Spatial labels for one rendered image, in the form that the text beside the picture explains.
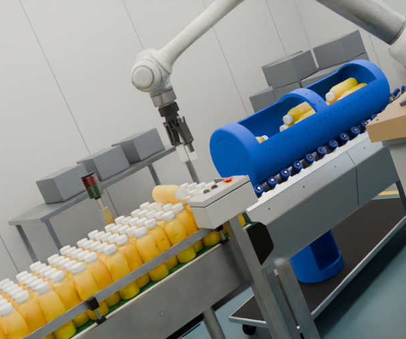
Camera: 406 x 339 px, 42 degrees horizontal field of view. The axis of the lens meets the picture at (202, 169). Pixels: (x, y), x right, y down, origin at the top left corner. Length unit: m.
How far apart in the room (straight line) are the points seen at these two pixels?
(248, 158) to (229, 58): 4.93
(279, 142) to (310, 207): 0.31
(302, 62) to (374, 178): 3.59
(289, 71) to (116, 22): 1.95
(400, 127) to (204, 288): 0.87
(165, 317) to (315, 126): 1.01
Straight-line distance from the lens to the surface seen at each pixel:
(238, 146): 2.08
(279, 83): 6.06
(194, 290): 1.83
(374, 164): 2.53
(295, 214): 2.19
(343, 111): 2.39
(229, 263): 1.89
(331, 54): 6.08
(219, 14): 1.94
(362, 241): 3.39
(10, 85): 5.31
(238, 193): 1.76
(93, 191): 2.24
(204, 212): 1.71
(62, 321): 1.68
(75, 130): 5.47
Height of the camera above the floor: 1.49
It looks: 10 degrees down
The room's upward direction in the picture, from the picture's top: 23 degrees counter-clockwise
